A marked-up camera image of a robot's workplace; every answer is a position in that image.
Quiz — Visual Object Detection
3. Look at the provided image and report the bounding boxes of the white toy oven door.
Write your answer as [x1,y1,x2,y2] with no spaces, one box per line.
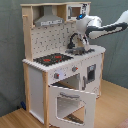
[49,86,96,128]

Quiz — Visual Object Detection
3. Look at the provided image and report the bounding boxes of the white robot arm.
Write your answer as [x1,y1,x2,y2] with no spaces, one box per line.
[76,10,128,46]

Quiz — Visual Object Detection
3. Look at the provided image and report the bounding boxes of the wooden toy kitchen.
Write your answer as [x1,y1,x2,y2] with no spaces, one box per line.
[22,2,105,128]

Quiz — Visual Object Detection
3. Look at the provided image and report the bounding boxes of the right stove knob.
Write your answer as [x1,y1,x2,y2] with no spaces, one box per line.
[72,66,78,72]

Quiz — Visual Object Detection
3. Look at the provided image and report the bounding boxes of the stove knob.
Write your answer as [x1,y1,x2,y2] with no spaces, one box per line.
[72,66,78,72]
[54,73,60,79]

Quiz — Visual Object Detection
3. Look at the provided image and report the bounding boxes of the black toy stovetop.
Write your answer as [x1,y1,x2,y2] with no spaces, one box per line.
[34,53,71,66]

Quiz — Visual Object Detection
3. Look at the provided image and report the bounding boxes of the left stove knob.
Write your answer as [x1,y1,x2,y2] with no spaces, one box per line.
[54,73,60,79]

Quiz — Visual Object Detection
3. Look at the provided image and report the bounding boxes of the grey toy sink basin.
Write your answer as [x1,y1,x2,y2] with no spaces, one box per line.
[65,47,95,55]

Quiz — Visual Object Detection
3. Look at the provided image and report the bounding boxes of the black toy faucet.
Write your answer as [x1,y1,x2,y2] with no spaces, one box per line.
[67,33,80,49]

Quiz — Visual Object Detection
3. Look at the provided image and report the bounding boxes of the grey toy ice dispenser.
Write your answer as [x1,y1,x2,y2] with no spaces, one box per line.
[87,65,96,83]

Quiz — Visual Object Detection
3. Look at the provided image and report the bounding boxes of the grey toy range hood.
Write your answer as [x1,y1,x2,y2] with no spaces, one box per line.
[35,5,64,27]

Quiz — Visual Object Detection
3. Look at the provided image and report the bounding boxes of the grey backdrop curtain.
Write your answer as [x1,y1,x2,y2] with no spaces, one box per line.
[0,0,128,117]

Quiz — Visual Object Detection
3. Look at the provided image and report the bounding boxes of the toy microwave with door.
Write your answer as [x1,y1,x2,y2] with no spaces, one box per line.
[66,3,90,21]

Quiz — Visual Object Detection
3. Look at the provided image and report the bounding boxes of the grey cabinet door handle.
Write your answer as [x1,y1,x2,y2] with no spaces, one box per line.
[82,76,86,90]

